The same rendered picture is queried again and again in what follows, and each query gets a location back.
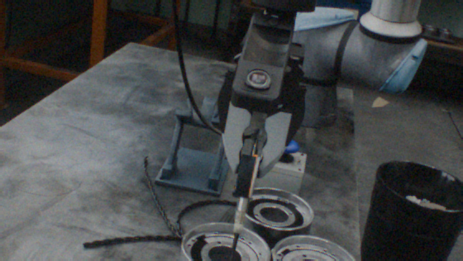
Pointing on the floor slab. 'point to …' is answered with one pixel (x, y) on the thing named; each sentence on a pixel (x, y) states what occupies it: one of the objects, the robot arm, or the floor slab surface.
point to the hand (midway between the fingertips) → (248, 168)
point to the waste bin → (412, 214)
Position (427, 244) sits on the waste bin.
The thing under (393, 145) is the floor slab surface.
